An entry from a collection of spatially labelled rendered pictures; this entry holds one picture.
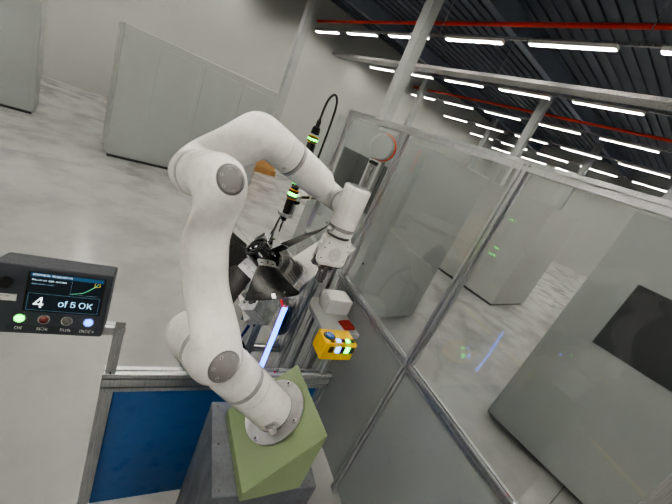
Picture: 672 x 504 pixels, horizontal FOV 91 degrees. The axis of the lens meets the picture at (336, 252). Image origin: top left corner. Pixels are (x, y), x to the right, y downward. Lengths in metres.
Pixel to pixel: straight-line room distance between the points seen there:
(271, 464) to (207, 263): 0.59
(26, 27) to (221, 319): 7.73
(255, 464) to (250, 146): 0.83
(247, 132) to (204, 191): 0.18
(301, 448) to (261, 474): 0.12
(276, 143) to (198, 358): 0.48
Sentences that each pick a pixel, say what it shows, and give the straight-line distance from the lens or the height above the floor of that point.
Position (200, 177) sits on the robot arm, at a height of 1.70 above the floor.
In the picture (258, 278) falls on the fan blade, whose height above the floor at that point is 1.17.
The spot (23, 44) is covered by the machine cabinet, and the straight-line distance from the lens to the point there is 8.27.
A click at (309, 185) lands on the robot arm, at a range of 0.86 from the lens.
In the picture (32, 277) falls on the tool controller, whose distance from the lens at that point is 1.18.
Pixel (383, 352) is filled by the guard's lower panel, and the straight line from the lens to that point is 1.90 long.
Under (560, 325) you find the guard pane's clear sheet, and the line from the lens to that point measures 1.35.
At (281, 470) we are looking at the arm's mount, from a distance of 1.05.
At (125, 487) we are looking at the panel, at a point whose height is 0.19.
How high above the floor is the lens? 1.87
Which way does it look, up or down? 19 degrees down
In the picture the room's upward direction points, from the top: 24 degrees clockwise
